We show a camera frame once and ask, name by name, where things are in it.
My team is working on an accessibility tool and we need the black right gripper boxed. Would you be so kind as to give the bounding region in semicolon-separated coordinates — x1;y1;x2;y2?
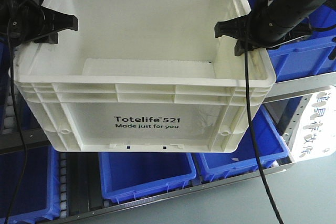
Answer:
214;0;312;57

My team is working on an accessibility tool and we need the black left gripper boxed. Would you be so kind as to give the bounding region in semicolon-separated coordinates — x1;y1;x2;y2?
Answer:
1;0;78;46

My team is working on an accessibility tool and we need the white Totelife plastic bin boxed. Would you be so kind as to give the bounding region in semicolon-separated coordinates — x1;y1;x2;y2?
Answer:
14;0;276;153

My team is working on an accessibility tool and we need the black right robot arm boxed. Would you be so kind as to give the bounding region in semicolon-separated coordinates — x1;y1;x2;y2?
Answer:
214;0;335;56

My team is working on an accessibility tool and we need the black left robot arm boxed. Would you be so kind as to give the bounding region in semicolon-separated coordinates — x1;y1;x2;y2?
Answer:
1;0;78;47

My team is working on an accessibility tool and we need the right shelf blue bin right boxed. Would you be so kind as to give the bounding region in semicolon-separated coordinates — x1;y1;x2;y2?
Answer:
268;28;335;82

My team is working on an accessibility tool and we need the right shelf left roller track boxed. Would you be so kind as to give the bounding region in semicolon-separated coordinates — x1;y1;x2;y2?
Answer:
2;78;17;134

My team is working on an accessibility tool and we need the shelf roller track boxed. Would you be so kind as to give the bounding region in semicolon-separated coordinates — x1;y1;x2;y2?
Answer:
60;153;68;219
2;78;17;134

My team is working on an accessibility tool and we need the right shelf lower roller track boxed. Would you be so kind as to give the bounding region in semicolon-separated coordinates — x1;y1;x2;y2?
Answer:
60;153;68;219

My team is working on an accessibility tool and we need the right shelf lower middle bin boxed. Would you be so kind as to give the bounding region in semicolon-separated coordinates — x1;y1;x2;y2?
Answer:
99;152;197;204

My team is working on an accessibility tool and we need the right shelf lower left bin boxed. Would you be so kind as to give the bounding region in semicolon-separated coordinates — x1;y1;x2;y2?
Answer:
1;146;61;223

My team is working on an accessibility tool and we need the white sign with characters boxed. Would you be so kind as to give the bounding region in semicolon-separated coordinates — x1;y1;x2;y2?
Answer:
289;86;335;162

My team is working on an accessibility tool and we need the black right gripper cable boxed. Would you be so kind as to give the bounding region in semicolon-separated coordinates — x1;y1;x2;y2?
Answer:
243;19;285;224

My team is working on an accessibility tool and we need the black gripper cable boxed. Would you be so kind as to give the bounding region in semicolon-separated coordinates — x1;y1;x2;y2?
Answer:
4;32;29;224
243;19;285;224

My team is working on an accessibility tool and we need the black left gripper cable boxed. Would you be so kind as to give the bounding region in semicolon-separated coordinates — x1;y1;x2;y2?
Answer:
4;32;29;224

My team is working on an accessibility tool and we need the right shelf bottom steel rail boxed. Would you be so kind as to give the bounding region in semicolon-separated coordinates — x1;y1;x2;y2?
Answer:
52;162;296;224

